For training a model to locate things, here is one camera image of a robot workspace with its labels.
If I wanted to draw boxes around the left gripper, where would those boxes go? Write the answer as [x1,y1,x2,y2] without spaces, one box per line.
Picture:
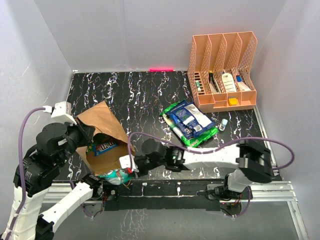
[57,114,96,166]

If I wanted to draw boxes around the blue M&M candy packet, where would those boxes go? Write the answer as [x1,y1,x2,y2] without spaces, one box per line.
[93,141,118,157]

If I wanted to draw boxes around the brown paper bag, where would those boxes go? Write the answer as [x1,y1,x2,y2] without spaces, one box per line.
[76,101,132,186]

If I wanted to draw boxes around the green Chuba chips bag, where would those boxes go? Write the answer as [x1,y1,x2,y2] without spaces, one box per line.
[160,100,218,148]

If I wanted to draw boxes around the small colourful snack packet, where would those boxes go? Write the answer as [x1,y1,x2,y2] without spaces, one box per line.
[99,168,132,186]

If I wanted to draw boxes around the white blue snack packet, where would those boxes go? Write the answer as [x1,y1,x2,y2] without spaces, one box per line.
[167,100,216,140]

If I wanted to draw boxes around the blue sea salt vinegar bag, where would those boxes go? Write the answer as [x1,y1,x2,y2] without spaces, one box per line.
[166,108,198,140]

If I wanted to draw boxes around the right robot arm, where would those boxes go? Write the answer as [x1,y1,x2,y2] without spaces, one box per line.
[130,138,274,201]

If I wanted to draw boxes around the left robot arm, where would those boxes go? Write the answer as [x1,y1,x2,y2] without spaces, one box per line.
[0,119,104,240]

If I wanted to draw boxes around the green snack packet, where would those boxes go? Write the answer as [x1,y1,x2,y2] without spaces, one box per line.
[86,146,93,154]

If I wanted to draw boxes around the small white blue bottle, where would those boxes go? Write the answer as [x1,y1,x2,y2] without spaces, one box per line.
[218,118,228,132]

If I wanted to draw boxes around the green white small bottles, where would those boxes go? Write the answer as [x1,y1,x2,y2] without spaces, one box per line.
[195,80,204,95]

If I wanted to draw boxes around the pink tape strip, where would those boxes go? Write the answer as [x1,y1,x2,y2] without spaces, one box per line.
[149,67,174,72]

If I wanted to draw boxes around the yellow block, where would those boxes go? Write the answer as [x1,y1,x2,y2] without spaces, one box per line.
[228,97,238,106]

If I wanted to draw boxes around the black yellow marker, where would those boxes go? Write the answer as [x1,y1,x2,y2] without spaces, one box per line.
[208,70,222,94]

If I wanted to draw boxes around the white lotion bottle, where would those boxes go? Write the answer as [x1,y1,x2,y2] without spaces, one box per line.
[221,72,237,93]

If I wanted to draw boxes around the orange mesh file organizer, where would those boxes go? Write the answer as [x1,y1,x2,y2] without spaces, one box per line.
[187,31,258,113]

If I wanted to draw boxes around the white tube blue cap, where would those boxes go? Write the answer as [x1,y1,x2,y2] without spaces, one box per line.
[236,75,251,92]

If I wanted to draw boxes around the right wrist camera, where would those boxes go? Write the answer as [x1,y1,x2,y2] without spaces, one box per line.
[119,155,139,174]

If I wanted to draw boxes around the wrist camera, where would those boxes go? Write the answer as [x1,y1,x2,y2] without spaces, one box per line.
[43,101,77,125]
[119,155,139,174]

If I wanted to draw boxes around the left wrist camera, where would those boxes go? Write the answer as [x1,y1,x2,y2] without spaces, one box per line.
[43,101,77,125]

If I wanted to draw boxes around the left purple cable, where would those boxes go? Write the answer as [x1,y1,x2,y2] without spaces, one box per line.
[0,106,104,240]

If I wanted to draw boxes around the aluminium frame rail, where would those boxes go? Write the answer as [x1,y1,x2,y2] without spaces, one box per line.
[37,106,308,240]

